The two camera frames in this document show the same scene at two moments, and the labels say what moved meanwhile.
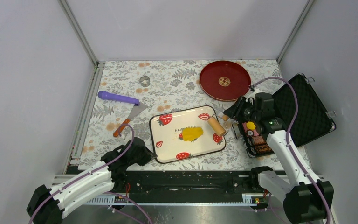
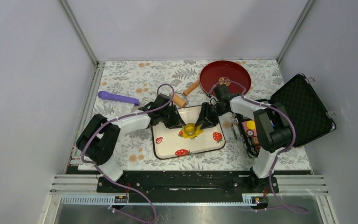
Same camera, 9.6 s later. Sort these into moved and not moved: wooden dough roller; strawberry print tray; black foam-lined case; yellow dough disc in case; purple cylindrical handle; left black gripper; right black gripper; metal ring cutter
Moved: right black gripper; left black gripper; metal ring cutter; wooden dough roller
Not moved: strawberry print tray; purple cylindrical handle; black foam-lined case; yellow dough disc in case
